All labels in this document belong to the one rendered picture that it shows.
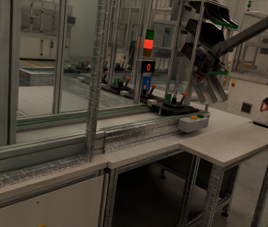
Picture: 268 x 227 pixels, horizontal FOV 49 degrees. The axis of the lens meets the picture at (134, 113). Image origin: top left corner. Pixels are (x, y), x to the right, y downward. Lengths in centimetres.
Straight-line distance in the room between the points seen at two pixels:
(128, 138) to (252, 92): 483
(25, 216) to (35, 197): 7
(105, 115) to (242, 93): 474
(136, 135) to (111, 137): 16
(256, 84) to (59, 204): 521
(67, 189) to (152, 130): 56
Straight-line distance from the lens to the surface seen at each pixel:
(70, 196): 119
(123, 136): 135
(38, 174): 109
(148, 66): 178
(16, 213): 110
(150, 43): 176
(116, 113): 166
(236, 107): 620
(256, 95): 602
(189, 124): 164
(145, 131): 146
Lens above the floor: 138
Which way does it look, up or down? 15 degrees down
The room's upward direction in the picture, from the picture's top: 8 degrees clockwise
